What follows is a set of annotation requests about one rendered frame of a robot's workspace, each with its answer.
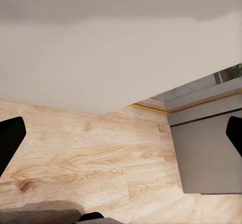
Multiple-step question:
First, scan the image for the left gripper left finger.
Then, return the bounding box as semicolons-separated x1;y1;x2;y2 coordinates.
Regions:
0;116;26;176

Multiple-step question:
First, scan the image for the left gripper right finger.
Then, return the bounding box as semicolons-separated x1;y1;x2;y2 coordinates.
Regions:
226;116;242;157

